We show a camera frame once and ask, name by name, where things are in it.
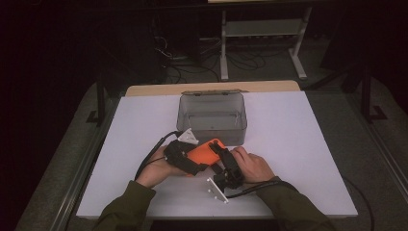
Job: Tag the black metal stand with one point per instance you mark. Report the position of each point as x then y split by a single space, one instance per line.
100 102
366 96

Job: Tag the person's left hand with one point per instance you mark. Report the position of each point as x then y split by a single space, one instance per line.
157 171

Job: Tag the transparent grey plastic box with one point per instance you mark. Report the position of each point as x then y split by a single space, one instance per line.
211 109

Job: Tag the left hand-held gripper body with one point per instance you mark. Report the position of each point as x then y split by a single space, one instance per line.
178 154

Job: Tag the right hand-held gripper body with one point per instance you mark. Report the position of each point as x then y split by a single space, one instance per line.
232 173

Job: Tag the person's right hand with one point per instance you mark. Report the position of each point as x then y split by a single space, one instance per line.
256 168

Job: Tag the wooden table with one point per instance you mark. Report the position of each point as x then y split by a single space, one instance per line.
154 88

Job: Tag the white metal desk frame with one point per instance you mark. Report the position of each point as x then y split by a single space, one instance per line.
261 28

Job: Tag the white table board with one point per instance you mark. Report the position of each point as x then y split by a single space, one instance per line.
288 134

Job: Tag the orange phone case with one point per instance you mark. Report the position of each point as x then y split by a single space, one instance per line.
202 155

